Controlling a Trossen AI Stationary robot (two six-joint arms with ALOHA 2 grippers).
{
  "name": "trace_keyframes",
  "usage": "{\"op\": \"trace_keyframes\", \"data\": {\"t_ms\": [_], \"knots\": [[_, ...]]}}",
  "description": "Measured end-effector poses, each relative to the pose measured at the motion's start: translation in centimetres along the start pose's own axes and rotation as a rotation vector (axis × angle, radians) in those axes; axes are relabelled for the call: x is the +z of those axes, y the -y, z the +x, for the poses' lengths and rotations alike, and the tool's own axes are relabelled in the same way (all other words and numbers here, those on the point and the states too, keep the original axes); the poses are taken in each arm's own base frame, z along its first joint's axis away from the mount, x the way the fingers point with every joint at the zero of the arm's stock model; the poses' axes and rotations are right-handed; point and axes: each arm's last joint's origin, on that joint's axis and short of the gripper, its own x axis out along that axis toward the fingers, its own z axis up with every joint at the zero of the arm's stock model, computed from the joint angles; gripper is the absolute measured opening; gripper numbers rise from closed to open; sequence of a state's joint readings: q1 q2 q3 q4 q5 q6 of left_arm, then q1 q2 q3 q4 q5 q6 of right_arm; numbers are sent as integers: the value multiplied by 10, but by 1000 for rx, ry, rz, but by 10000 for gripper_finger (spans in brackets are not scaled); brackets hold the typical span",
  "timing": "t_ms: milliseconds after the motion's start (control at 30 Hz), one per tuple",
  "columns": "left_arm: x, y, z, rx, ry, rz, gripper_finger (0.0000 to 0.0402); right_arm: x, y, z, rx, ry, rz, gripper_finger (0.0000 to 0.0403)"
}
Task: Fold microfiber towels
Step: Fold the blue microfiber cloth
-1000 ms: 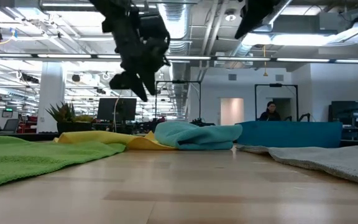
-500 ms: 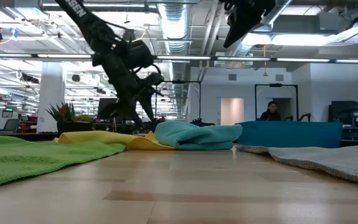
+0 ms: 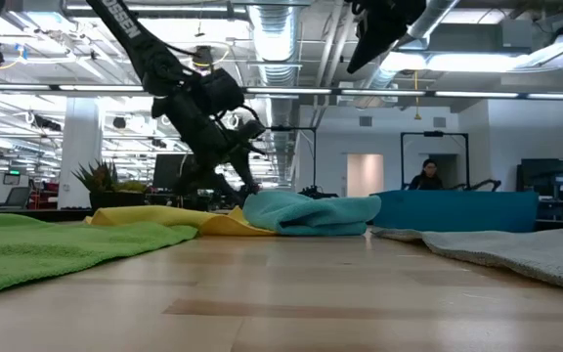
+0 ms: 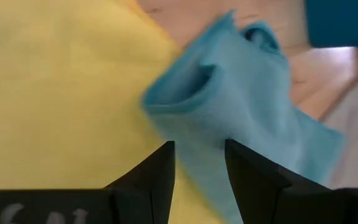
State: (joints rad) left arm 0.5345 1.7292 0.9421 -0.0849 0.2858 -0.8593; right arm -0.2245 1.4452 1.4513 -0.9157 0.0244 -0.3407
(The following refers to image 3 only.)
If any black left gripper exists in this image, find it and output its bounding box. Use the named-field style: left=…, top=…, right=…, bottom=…
left=152, top=92, right=262, bottom=205

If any black equipment rack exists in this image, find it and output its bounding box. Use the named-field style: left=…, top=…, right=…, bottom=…
left=515, top=156, right=563, bottom=222

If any potted succulent plant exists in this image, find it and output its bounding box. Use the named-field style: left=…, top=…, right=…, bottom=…
left=71, top=158, right=149, bottom=221

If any teal microfiber towel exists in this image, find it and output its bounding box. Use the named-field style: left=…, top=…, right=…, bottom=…
left=241, top=189, right=382, bottom=238

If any yellow hanging cord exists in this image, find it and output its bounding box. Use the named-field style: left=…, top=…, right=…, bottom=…
left=411, top=70, right=422, bottom=121

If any grey office chair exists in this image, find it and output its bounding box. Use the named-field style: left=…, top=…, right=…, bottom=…
left=0, top=186, right=32, bottom=210

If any green microfiber towel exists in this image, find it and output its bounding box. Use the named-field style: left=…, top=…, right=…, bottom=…
left=0, top=212, right=199, bottom=300

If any yellow microfiber towel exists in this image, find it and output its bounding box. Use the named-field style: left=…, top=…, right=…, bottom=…
left=83, top=204, right=278, bottom=238

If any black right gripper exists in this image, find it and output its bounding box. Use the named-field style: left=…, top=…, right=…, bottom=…
left=347, top=0, right=428, bottom=75

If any grey microfiber towel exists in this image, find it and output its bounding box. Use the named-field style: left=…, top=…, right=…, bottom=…
left=371, top=227, right=563, bottom=294

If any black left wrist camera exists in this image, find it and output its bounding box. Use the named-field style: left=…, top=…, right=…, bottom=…
left=236, top=119, right=267, bottom=143

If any black computer monitor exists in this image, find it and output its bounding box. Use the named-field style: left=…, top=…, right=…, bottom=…
left=152, top=154, right=199, bottom=191

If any white pillar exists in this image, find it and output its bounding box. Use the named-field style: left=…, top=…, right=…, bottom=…
left=58, top=96, right=103, bottom=210

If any blue plastic bin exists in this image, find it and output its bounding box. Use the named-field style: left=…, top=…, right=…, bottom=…
left=368, top=189, right=541, bottom=234

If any person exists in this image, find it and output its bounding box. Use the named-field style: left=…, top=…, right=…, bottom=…
left=407, top=158, right=445, bottom=191

